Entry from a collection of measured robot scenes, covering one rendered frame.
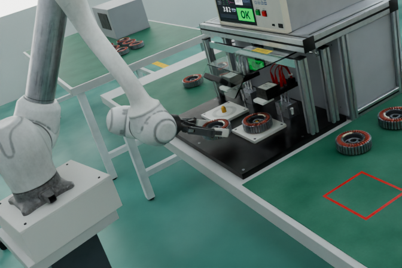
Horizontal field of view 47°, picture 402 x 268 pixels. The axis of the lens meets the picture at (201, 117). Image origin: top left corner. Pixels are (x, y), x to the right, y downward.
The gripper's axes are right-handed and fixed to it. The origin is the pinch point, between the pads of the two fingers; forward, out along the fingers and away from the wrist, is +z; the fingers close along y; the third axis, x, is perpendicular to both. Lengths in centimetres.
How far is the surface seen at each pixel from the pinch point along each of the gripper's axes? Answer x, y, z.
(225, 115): 2.0, -16.0, 14.4
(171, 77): 6, -95, 27
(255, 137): 0.1, 10.0, 11.2
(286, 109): 11.1, 7.5, 25.0
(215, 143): -6.2, -1.8, 2.5
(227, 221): -64, -53, 56
